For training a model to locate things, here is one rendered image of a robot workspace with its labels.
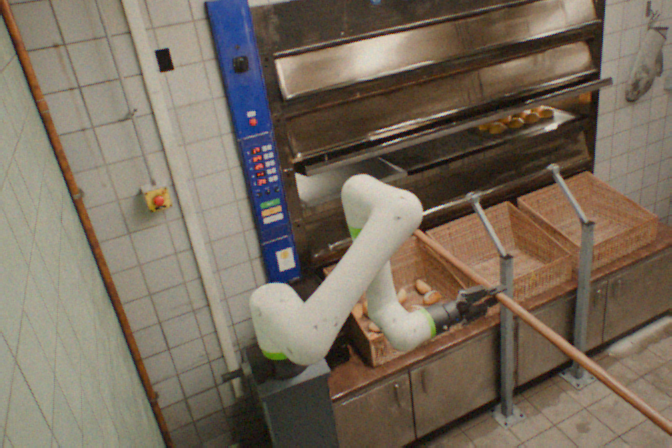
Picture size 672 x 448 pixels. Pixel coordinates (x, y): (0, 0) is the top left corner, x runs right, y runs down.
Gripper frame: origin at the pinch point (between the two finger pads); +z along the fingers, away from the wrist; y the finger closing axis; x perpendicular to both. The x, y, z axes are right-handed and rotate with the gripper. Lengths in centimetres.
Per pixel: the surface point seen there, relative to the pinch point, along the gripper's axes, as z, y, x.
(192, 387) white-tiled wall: -101, 73, -99
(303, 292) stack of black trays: -43, 28, -78
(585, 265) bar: 86, 44, -42
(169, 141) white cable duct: -81, -48, -98
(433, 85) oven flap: 47, -42, -104
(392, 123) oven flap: 20, -30, -99
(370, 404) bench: -31, 73, -46
